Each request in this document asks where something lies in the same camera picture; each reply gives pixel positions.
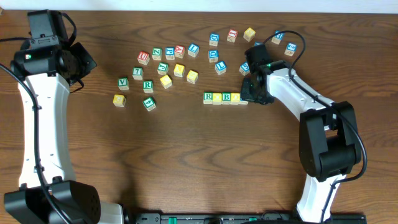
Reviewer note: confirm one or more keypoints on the red I block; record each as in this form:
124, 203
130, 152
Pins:
232, 35

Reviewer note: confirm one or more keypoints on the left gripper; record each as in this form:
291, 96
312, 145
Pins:
83, 59

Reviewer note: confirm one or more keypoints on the yellow 6 block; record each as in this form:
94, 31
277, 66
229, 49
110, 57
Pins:
249, 34

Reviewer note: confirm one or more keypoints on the blue 5 block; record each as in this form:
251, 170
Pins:
244, 69

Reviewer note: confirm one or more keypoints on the red U block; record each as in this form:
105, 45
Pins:
143, 58

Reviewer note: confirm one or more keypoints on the green J block left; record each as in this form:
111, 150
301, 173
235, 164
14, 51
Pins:
163, 68

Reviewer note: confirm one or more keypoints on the yellow C block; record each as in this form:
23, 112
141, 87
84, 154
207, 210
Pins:
166, 81

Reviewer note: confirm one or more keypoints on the green Z block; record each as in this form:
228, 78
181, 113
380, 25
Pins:
157, 53

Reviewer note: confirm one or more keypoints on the blue P block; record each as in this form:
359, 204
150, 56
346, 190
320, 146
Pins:
170, 53

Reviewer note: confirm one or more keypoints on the blue D block lower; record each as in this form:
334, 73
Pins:
213, 56

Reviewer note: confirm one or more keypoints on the blue H block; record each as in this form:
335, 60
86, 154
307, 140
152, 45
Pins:
277, 38

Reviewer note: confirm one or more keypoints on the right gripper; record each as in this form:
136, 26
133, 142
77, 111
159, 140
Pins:
245, 93

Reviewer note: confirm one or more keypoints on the blue 2 block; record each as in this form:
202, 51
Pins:
290, 49

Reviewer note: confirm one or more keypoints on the green 7 block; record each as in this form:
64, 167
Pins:
137, 73

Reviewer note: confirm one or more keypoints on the yellow S block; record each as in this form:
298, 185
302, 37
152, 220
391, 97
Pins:
192, 76

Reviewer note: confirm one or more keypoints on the green r block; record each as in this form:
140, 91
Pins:
148, 86
208, 98

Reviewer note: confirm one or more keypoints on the green V block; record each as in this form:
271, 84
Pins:
123, 84

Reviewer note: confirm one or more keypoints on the red A block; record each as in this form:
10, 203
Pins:
179, 51

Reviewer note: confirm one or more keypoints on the yellow O block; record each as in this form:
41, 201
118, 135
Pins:
235, 99
217, 98

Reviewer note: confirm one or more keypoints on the green B block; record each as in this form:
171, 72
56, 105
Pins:
226, 98

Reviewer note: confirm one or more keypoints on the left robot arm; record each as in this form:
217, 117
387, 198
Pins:
48, 191

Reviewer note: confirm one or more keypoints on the blue L block lower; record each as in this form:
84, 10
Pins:
220, 67

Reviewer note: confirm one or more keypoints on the blue D block upper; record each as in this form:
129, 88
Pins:
214, 39

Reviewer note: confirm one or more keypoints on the green 4 block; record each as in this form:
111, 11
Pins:
149, 104

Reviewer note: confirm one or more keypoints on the yellow G block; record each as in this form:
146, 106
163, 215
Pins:
119, 100

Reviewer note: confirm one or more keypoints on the blue l block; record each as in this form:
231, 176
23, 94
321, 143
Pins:
193, 50
220, 67

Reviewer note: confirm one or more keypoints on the yellow K block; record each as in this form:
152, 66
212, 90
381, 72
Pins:
179, 70

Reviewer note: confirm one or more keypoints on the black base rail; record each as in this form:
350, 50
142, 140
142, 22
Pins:
155, 218

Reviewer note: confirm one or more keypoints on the blue T block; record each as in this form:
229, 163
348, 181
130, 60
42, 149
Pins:
243, 102

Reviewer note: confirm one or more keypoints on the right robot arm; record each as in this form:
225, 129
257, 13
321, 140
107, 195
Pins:
328, 147

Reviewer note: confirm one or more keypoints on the blue L block upper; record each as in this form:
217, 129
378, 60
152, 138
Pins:
193, 50

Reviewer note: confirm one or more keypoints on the blue d block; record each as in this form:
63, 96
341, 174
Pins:
213, 56
214, 39

